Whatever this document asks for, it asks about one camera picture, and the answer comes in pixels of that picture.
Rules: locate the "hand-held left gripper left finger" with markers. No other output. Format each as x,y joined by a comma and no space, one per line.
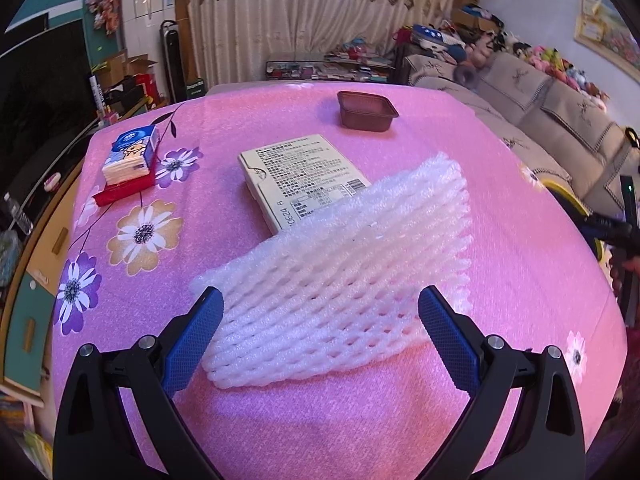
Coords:
197,340

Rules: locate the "open cardboard box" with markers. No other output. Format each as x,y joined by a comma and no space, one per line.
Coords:
130,67

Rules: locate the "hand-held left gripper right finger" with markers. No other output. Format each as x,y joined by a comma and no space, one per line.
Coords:
450,340

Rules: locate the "person's right hand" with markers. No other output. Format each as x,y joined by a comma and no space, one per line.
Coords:
627,264

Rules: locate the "black television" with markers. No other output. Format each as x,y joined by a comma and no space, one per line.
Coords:
40,110

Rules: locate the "pink floral tablecloth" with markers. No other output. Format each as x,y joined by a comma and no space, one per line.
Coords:
500,210

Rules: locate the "grey neck pillow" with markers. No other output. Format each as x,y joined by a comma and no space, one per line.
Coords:
466,74

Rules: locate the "blue star patterned plush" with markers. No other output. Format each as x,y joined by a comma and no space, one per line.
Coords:
430,35

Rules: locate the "brown plastic tray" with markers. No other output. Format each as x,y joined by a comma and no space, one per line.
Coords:
365,110

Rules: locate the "cream patterned curtain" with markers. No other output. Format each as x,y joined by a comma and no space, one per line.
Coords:
300,10

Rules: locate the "beige cardboard box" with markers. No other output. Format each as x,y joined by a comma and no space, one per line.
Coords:
295,170

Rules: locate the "black tower fan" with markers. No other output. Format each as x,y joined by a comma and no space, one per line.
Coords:
175,60

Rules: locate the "wooden television cabinet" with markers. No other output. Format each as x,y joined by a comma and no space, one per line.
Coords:
25,325

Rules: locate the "blue tissue pack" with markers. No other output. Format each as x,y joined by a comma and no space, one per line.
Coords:
130,155

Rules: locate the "framed flower painting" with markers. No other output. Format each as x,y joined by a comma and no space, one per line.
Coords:
610,25

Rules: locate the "small pink item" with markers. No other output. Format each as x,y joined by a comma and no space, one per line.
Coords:
52,181

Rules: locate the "beige sofa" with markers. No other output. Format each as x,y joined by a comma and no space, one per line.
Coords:
550,110

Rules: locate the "red carton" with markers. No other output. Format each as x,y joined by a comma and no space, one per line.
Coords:
147,90

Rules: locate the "yellow rimmed black round stool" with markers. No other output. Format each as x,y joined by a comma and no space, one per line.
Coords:
567,194

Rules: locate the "clear water bottle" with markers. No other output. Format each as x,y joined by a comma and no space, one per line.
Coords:
17,215

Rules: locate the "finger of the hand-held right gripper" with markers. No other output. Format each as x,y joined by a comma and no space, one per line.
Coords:
607,230

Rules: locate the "black red plush toy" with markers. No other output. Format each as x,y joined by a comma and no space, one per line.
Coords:
632,137

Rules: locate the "tall white printed carton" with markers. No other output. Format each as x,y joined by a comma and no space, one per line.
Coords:
97,95

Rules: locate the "low shelf with books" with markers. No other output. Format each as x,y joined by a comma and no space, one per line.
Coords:
320,70

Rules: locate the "white foam net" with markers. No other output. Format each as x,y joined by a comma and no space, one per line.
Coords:
350,270

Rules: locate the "dark green carton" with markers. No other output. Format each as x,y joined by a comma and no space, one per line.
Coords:
195,87

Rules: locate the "flat red box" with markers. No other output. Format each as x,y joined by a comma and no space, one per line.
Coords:
120,194

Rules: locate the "pile of plush toys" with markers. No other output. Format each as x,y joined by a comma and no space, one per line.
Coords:
545,57

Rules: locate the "hanging flower ornament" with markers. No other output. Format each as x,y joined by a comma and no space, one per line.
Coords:
105,7

